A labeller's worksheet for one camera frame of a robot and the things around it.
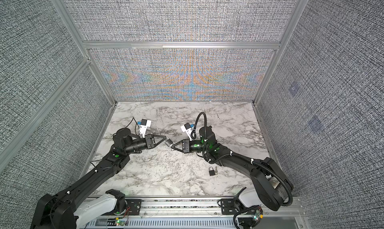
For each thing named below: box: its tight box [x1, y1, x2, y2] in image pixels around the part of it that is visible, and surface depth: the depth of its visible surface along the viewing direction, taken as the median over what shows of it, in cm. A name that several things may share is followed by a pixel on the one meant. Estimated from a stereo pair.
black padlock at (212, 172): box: [208, 166, 216, 176], surface depth 86 cm
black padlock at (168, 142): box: [163, 136, 173, 147], surface depth 74 cm
